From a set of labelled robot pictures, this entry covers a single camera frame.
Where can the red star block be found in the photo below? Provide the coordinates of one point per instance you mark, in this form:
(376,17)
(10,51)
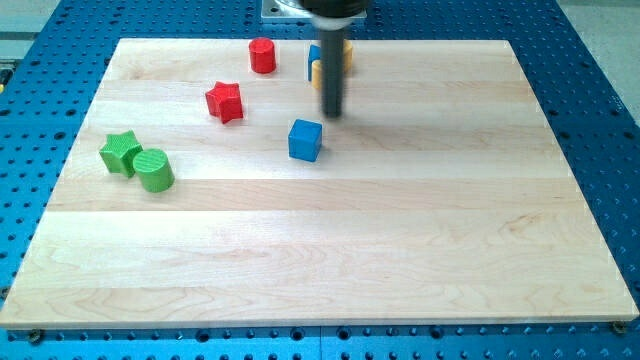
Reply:
(224,102)

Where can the blue triangle block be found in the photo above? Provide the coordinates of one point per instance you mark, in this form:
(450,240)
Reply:
(314,54)

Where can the light wooden board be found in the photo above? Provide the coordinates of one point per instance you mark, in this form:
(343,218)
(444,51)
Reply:
(441,196)

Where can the yellow hexagon block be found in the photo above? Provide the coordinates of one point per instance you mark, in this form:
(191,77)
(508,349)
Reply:
(347,55)

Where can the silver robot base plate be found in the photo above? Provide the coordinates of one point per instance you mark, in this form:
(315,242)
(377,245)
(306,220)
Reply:
(281,10)

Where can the blue cube block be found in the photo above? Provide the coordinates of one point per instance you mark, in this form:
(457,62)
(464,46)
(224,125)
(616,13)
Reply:
(305,140)

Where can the blue perforated metal table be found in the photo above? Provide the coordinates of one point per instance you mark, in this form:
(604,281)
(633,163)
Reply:
(52,88)

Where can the yellow pentagon block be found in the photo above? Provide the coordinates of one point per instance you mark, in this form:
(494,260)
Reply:
(316,74)

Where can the red cylinder block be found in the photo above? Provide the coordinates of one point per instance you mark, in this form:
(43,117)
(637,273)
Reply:
(262,55)

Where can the green star block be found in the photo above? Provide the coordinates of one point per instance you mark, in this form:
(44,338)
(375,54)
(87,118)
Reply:
(119,151)

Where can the green cylinder block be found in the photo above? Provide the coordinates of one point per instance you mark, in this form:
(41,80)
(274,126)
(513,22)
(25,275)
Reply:
(154,170)

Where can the black robot arm end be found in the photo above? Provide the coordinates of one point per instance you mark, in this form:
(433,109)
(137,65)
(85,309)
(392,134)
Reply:
(333,15)

